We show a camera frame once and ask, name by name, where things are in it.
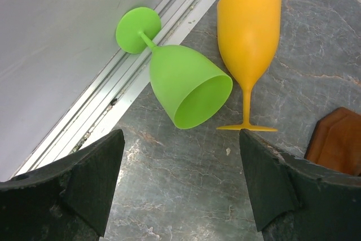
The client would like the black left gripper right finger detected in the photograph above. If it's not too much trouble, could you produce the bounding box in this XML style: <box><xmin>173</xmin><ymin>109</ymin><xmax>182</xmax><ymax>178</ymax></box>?
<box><xmin>239</xmin><ymin>130</ymin><xmax>360</xmax><ymax>240</ymax></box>

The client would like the green plastic goblet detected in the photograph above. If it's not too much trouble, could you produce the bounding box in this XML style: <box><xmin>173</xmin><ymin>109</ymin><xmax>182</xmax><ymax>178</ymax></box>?
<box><xmin>115</xmin><ymin>7</ymin><xmax>233</xmax><ymax>129</ymax></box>

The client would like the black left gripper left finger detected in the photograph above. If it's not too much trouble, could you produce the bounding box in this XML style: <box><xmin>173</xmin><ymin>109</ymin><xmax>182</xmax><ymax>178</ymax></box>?
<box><xmin>1</xmin><ymin>129</ymin><xmax>125</xmax><ymax>240</ymax></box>

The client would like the gold wire wine glass rack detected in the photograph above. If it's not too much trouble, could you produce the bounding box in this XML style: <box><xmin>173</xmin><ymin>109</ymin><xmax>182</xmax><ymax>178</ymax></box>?
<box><xmin>305</xmin><ymin>107</ymin><xmax>360</xmax><ymax>177</ymax></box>

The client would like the orange plastic goblet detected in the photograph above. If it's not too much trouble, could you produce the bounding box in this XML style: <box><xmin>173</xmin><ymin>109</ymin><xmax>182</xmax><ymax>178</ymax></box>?
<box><xmin>217</xmin><ymin>0</ymin><xmax>281</xmax><ymax>132</ymax></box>

